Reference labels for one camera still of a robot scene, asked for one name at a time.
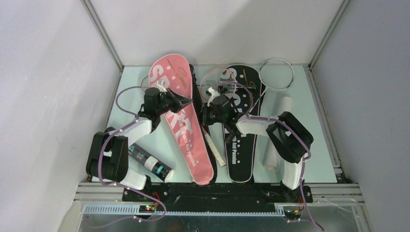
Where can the white racket under pink racket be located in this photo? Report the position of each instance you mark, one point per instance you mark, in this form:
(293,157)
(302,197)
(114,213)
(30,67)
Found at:
(145,83)

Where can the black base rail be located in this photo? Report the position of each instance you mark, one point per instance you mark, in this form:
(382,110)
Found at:
(225,197)

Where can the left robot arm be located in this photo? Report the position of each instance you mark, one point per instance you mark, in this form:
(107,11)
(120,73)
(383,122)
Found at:
(108,157)

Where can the white black racket far right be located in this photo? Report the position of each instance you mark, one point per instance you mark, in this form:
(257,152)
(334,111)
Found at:
(275,74)

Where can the pink racket cover bag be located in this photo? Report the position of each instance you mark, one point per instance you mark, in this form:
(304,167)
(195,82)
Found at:
(173,72)

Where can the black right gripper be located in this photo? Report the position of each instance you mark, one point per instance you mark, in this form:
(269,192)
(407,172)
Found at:
(208,121)

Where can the black shuttlecock tube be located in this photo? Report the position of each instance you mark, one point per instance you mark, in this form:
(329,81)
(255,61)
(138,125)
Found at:
(150,162)

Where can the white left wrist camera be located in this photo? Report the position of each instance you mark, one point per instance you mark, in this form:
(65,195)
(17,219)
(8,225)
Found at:
(160,88)

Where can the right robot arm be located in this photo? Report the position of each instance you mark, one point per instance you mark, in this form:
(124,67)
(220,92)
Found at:
(287,134)

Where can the black racket cover bag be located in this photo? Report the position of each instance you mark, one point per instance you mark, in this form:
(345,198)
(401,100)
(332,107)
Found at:
(241,150)

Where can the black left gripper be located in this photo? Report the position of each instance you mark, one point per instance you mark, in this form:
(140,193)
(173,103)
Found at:
(179,101)

